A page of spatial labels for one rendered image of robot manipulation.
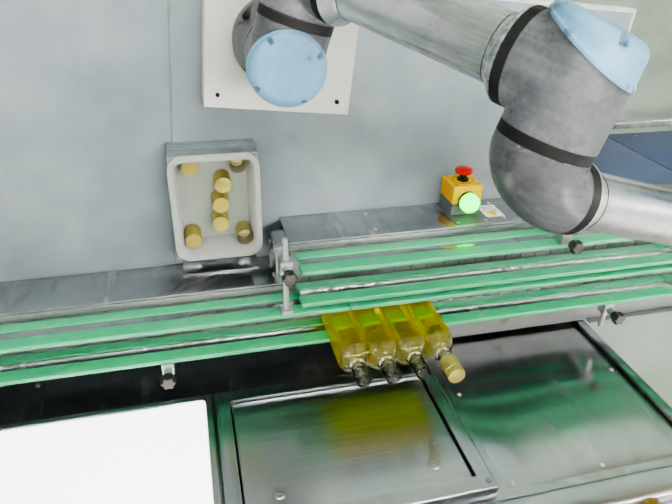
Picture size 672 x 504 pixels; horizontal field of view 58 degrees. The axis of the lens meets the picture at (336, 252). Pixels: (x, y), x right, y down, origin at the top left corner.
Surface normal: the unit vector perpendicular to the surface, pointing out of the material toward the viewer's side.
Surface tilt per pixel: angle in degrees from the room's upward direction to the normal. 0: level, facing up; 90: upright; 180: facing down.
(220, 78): 4
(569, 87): 41
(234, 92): 4
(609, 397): 90
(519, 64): 57
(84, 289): 90
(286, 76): 10
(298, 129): 0
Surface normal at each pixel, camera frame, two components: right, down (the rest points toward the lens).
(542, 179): -0.17, 0.60
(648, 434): 0.03, -0.87
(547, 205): -0.07, 0.81
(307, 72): 0.13, 0.61
